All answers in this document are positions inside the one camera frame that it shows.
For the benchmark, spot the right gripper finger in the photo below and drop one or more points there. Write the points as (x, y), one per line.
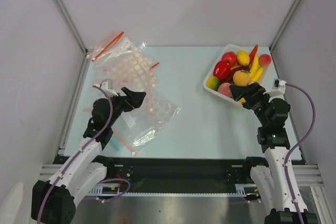
(238, 93)
(253, 89)

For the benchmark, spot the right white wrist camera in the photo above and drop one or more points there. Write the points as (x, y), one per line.
(278, 88)

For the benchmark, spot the white plastic fruit basket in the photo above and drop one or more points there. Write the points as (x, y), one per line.
(265, 80)

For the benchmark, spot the clear pink-zip bag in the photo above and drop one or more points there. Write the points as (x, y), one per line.
(154, 99)

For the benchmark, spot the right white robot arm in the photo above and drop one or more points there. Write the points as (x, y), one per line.
(273, 173)

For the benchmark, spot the right aluminium frame post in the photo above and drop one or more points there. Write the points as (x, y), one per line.
(288, 17)

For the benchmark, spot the red chili pepper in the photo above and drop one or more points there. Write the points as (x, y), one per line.
(252, 54)

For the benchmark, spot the red apple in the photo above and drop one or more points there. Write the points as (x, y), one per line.
(230, 58)

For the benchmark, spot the pile of dotted zip bags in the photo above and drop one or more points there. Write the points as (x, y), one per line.
(124, 62)

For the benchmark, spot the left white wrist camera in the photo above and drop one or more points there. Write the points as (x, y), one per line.
(106, 86)

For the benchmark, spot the pink peach with leaf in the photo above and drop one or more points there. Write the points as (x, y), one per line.
(224, 89)

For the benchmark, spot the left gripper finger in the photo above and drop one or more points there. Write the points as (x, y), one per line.
(133, 94)
(135, 103)

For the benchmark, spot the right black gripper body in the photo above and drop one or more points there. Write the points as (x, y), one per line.
(248, 95)

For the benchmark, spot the aluminium frame post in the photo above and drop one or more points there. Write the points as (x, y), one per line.
(59, 4)
(288, 17)

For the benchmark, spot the orange fruit with leaf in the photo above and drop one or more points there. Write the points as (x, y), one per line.
(241, 78)

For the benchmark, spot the green yellow mango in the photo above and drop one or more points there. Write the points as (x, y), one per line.
(213, 83)

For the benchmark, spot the left aluminium frame post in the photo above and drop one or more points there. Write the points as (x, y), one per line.
(59, 4)

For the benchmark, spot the small peach at back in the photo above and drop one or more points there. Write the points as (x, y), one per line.
(265, 60)

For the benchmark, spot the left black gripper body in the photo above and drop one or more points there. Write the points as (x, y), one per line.
(118, 105)

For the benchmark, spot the clear bag near front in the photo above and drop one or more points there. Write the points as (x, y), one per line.
(135, 130)

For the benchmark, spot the yellow lemon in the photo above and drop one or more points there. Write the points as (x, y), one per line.
(243, 58)

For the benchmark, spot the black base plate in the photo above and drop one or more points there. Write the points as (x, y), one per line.
(181, 176)

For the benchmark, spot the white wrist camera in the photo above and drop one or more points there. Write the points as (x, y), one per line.
(278, 88)
(106, 86)

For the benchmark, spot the yellow banana bunch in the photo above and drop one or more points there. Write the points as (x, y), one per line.
(256, 71)

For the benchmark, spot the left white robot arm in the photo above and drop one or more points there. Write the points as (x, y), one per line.
(56, 199)

